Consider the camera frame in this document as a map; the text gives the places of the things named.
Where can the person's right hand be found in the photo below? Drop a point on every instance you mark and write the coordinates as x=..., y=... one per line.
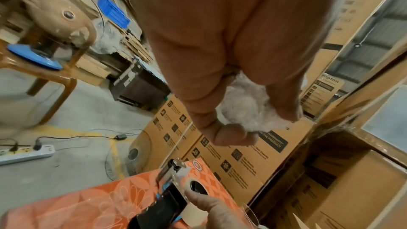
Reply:
x=226, y=218

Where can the person's left hand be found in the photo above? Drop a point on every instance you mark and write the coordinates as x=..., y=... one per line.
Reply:
x=222, y=22

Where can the tape dispenser with tape roll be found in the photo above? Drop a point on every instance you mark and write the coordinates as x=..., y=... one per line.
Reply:
x=159, y=213

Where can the stack of Crompton cartons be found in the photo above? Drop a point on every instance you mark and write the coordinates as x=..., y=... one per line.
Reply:
x=254, y=162

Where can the blue flat packet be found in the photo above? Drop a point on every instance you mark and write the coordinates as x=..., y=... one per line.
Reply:
x=114, y=12

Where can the black storage crate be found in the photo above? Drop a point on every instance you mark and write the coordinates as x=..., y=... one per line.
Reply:
x=137, y=90

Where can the crumpled clear plastic bag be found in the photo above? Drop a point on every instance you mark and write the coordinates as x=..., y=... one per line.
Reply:
x=105, y=37

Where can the black power adapter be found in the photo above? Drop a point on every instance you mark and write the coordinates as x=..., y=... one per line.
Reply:
x=121, y=136

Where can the orange floral tablecloth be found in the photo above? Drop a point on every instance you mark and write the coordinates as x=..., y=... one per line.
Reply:
x=83, y=208

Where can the brown plastic chair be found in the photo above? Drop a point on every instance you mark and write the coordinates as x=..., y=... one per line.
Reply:
x=54, y=9

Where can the blue disc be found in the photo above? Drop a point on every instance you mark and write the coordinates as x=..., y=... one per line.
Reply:
x=35, y=57

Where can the white power strip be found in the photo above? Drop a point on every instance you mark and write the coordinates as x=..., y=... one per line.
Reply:
x=25, y=155

